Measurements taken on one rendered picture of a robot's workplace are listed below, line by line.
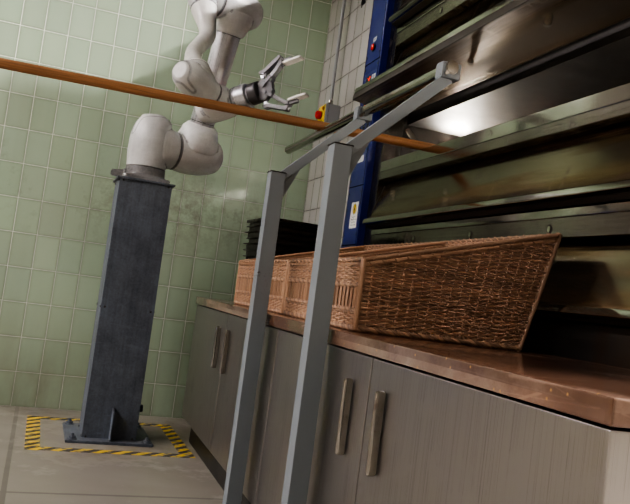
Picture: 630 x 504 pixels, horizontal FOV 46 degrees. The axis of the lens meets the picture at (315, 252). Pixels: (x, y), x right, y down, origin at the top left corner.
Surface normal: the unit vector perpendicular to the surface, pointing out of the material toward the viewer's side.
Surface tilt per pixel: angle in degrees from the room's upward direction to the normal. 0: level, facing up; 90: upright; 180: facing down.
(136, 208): 90
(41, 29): 90
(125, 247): 90
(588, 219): 90
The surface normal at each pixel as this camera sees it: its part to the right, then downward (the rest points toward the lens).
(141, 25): 0.32, -0.01
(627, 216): -0.94, -0.15
